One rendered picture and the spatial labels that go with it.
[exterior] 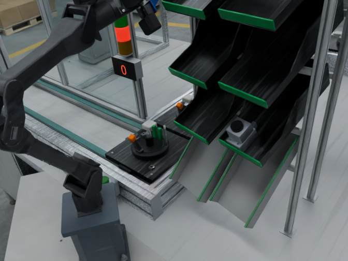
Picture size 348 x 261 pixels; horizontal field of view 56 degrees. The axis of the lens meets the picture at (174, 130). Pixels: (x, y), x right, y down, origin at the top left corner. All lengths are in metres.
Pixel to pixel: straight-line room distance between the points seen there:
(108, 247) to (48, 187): 0.47
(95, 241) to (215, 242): 0.35
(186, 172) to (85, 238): 0.35
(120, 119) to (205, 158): 0.57
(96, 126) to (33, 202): 0.42
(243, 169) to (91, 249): 0.47
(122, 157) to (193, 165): 0.30
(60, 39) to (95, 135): 0.79
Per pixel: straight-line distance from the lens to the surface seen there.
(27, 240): 1.20
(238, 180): 0.95
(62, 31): 0.72
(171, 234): 1.08
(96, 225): 0.88
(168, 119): 1.36
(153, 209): 1.08
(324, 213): 1.18
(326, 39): 0.73
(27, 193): 1.36
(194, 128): 0.90
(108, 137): 1.41
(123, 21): 1.21
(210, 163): 0.99
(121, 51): 1.24
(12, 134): 0.66
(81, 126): 1.53
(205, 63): 0.83
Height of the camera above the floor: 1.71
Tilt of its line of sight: 35 degrees down
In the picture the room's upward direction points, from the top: 6 degrees counter-clockwise
